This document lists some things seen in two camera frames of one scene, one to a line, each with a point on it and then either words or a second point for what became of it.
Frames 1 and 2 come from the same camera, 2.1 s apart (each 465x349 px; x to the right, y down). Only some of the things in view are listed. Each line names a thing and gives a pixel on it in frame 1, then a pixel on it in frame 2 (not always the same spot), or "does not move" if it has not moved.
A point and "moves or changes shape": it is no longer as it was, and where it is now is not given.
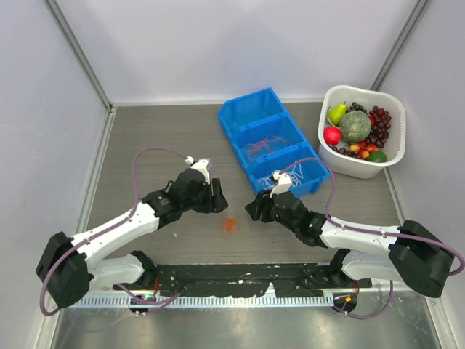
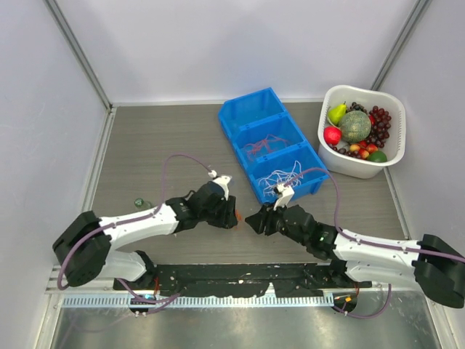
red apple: [332, 135] does not move
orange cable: [230, 226] moves or changes shape
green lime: [378, 157] does not move
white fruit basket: [361, 131] does not move
